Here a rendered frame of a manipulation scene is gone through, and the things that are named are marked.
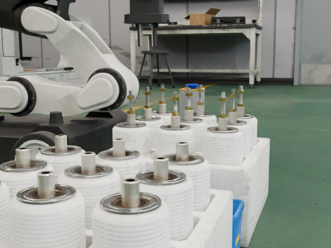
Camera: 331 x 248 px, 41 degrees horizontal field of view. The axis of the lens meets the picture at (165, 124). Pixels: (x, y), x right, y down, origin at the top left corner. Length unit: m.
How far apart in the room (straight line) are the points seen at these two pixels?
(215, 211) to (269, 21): 5.55
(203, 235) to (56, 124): 0.88
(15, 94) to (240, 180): 0.92
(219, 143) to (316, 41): 5.19
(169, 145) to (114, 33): 5.81
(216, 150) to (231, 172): 0.07
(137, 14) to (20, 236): 0.76
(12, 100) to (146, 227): 1.19
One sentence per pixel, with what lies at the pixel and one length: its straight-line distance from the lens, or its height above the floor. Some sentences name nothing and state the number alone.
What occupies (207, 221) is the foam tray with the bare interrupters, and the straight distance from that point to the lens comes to 0.70.
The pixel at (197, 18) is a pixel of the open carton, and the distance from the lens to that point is 5.89.
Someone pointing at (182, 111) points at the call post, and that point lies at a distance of 1.48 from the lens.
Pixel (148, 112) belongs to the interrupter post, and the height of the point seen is 0.27.
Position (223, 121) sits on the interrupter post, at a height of 0.27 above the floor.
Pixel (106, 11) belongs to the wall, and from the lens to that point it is 6.89.
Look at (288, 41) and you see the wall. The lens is 6.18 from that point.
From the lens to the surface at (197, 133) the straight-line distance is 1.17.
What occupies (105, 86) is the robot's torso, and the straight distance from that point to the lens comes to 1.45.
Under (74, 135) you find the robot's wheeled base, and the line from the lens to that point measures 1.42.
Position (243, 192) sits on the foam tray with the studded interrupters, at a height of 0.13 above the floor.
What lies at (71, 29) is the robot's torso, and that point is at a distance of 1.53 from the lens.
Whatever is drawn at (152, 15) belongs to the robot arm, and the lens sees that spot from 1.20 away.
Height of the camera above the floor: 0.43
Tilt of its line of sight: 9 degrees down
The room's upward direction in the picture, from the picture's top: straight up
